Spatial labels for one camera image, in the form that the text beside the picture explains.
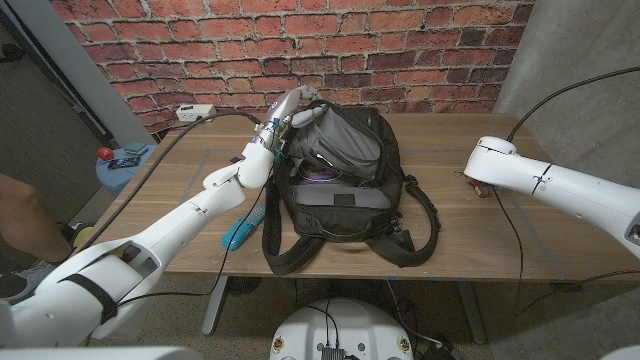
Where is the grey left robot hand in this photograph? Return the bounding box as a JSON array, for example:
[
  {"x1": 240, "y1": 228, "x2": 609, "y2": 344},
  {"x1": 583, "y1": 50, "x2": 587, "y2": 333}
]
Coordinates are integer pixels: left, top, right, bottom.
[{"x1": 253, "y1": 84, "x2": 329, "y2": 152}]

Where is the black backpack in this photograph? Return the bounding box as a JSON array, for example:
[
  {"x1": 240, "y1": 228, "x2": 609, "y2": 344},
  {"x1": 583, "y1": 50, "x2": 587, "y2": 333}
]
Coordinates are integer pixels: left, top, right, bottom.
[{"x1": 260, "y1": 98, "x2": 442, "y2": 276}]

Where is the white power strip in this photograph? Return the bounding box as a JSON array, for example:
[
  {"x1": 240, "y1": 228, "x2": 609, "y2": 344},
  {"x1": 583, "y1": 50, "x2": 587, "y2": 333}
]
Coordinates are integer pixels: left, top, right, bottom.
[{"x1": 175, "y1": 103, "x2": 218, "y2": 124}]

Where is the printed brick backdrop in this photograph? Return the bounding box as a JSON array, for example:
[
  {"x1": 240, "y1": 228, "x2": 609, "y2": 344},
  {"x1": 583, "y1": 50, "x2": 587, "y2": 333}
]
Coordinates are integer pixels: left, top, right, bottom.
[{"x1": 49, "y1": 0, "x2": 536, "y2": 135}]

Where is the black handheld device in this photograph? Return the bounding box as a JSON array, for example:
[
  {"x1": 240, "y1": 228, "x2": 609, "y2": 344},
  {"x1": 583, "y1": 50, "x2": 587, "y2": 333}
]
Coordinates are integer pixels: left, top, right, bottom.
[{"x1": 107, "y1": 156, "x2": 142, "y2": 170}]

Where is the black floor fan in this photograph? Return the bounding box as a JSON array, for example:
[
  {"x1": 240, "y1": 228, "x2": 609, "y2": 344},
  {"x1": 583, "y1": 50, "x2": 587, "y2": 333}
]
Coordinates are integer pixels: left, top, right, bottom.
[{"x1": 227, "y1": 276, "x2": 264, "y2": 297}]

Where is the blue round stool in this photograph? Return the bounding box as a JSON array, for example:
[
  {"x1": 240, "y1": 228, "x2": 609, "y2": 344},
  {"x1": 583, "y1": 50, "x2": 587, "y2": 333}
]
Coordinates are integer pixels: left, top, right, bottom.
[{"x1": 94, "y1": 144, "x2": 159, "y2": 197}]

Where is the grey table leg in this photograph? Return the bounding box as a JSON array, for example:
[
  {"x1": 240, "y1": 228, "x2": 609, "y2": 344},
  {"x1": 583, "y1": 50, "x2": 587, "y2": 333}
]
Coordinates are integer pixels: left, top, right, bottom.
[
  {"x1": 454, "y1": 279, "x2": 489, "y2": 345},
  {"x1": 201, "y1": 276, "x2": 231, "y2": 337}
]

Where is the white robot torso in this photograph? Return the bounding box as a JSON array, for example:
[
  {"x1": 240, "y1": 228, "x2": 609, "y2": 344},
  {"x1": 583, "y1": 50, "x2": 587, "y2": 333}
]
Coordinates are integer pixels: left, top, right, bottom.
[{"x1": 268, "y1": 298, "x2": 415, "y2": 360}]

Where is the yellow and black object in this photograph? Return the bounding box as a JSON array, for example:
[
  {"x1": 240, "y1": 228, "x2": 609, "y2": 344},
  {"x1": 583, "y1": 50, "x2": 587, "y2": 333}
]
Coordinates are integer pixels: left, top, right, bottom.
[{"x1": 72, "y1": 227, "x2": 95, "y2": 249}]

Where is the person's bare leg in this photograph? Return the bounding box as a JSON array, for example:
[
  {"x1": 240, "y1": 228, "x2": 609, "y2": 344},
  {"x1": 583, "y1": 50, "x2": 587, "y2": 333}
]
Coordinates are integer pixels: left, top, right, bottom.
[{"x1": 0, "y1": 172, "x2": 74, "y2": 264}]

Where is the white robot body rim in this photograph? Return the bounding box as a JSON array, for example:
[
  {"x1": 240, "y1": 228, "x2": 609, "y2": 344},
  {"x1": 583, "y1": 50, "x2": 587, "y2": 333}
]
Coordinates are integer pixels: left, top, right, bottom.
[{"x1": 0, "y1": 347, "x2": 202, "y2": 360}]

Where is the grey sneaker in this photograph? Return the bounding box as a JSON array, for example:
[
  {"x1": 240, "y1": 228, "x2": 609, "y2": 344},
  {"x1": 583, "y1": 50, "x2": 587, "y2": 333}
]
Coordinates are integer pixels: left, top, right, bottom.
[{"x1": 0, "y1": 259, "x2": 59, "y2": 304}]

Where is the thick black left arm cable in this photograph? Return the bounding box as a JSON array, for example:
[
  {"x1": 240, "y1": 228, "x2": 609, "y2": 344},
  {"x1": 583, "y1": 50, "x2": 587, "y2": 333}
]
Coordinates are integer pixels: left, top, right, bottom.
[{"x1": 74, "y1": 110, "x2": 264, "y2": 251}]

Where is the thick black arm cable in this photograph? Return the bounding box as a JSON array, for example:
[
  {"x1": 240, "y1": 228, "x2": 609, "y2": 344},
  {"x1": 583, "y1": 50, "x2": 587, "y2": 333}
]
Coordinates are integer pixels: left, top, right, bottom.
[
  {"x1": 505, "y1": 65, "x2": 640, "y2": 144},
  {"x1": 74, "y1": 110, "x2": 264, "y2": 251}
]

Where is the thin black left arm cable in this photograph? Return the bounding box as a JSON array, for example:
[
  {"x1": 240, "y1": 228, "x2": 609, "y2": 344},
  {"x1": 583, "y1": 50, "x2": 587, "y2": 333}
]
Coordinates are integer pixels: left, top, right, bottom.
[{"x1": 114, "y1": 149, "x2": 279, "y2": 307}]

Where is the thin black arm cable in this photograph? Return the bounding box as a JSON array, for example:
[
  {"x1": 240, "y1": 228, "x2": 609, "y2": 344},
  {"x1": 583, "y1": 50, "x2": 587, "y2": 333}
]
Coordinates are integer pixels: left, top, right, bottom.
[
  {"x1": 490, "y1": 185, "x2": 640, "y2": 319},
  {"x1": 114, "y1": 149, "x2": 279, "y2": 307}
]

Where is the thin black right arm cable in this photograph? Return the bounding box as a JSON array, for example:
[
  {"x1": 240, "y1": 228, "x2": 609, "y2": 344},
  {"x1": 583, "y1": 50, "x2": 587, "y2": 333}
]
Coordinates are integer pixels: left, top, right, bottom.
[{"x1": 490, "y1": 185, "x2": 640, "y2": 319}]

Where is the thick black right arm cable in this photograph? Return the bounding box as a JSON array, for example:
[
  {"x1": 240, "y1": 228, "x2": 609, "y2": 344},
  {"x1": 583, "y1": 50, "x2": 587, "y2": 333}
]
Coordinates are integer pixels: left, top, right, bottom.
[{"x1": 505, "y1": 65, "x2": 640, "y2": 144}]

